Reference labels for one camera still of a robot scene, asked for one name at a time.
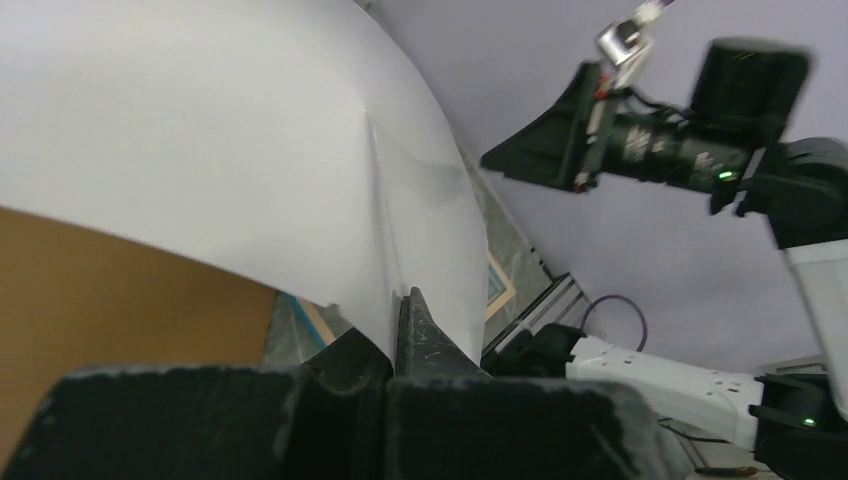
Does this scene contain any aluminium rail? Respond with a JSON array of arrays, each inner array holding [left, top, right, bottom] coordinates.
[[482, 248, 588, 358]]

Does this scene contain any wooden frame backing board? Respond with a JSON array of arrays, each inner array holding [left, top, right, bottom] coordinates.
[[1, 209, 275, 458]]

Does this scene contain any colourful photo poster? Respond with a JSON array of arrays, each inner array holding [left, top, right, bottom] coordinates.
[[1, 1, 489, 361]]

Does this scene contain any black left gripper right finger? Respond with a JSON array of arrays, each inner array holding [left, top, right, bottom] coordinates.
[[387, 289, 676, 479]]

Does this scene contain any wooden picture frame with glass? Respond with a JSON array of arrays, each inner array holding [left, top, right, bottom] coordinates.
[[275, 254, 517, 361]]

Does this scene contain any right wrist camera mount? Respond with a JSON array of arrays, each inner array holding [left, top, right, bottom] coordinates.
[[596, 19, 654, 89]]

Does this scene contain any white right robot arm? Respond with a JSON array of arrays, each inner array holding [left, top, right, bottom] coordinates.
[[481, 36, 847, 479]]

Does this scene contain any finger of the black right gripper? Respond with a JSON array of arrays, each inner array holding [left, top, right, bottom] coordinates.
[[481, 62, 600, 193]]

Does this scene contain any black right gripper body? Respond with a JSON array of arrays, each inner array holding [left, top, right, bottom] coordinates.
[[569, 37, 812, 209]]

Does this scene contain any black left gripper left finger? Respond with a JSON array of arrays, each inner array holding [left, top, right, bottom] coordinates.
[[3, 331, 392, 479]]

